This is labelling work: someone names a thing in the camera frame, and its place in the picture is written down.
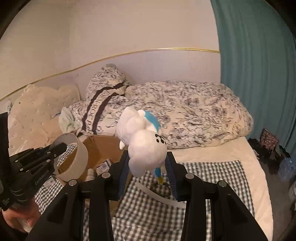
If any green checkered cloth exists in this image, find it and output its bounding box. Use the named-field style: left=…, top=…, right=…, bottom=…
left=34, top=143, right=255, bottom=241

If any white plastic bottle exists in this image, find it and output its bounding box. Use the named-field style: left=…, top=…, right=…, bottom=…
left=85, top=168, right=97, bottom=182

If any brown cardboard box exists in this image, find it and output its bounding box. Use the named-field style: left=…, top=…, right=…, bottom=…
left=55, top=134, right=132, bottom=218

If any floral pillow with dark band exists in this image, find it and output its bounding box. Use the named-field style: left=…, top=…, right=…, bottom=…
left=69, top=64, right=128, bottom=136

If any person's left hand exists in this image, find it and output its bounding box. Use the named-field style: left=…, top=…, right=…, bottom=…
left=1, top=199, right=41, bottom=233

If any cream bed sheet mattress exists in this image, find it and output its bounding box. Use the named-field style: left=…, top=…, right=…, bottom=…
left=171, top=137, right=273, bottom=240

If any white blue plush toy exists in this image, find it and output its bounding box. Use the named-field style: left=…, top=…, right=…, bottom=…
left=116, top=106, right=167, bottom=185

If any teal curtain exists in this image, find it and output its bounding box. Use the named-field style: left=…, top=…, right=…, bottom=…
left=211, top=1, right=295, bottom=153

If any dark packet in box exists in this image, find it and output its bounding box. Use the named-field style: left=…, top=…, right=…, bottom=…
left=96, top=159, right=112, bottom=176

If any white headboard gold trim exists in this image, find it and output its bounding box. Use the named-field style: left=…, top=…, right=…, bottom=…
left=1, top=48, right=221, bottom=100

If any light green towel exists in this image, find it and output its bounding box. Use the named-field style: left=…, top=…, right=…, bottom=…
left=59, top=107, right=81, bottom=136

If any white tape roll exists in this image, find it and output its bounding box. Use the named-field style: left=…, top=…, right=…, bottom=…
left=50, top=133, right=88, bottom=182

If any beige studded cushion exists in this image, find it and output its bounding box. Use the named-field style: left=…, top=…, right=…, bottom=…
left=8, top=85, right=80, bottom=156

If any dark patterned bag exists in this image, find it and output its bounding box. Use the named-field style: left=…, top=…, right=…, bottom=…
left=259, top=128, right=278, bottom=151

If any white paper strip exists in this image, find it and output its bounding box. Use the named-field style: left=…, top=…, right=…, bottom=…
left=134, top=181, right=186, bottom=208

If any floral rolled duvet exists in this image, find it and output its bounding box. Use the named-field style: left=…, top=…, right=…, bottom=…
left=125, top=80, right=253, bottom=149

